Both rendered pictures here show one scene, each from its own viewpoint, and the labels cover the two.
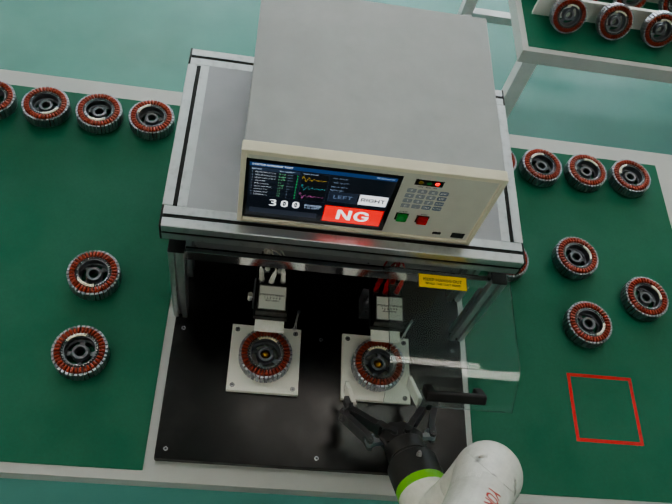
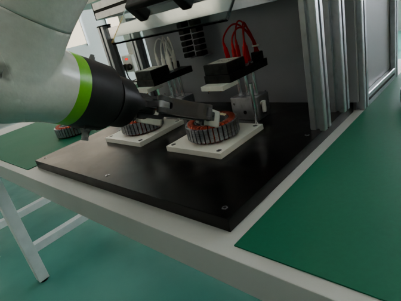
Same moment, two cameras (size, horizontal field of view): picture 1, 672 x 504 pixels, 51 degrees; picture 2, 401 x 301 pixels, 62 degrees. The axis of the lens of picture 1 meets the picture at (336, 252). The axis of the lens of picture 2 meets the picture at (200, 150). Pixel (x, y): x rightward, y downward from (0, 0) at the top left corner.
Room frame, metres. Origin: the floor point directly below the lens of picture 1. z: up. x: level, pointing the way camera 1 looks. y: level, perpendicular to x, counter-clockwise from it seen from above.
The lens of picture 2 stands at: (0.25, -0.71, 1.02)
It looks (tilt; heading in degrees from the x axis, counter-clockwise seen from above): 22 degrees down; 60
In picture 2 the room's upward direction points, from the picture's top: 14 degrees counter-clockwise
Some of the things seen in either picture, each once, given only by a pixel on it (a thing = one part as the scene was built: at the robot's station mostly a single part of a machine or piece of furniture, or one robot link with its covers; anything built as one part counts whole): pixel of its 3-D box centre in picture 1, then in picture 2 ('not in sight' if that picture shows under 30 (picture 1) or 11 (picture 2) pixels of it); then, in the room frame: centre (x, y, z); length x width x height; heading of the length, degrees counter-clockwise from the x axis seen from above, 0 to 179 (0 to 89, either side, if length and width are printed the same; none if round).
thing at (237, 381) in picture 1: (264, 359); (144, 130); (0.56, 0.08, 0.78); 0.15 x 0.15 x 0.01; 14
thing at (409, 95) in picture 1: (366, 115); not in sight; (0.90, 0.02, 1.22); 0.44 x 0.39 x 0.20; 104
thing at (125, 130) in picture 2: (265, 355); (141, 122); (0.56, 0.08, 0.80); 0.11 x 0.11 x 0.04
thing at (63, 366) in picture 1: (80, 352); (72, 127); (0.46, 0.44, 0.77); 0.11 x 0.11 x 0.04
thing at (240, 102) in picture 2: (376, 305); (250, 105); (0.76, -0.12, 0.80); 0.07 x 0.05 x 0.06; 104
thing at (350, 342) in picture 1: (375, 368); (214, 137); (0.62, -0.16, 0.78); 0.15 x 0.15 x 0.01; 14
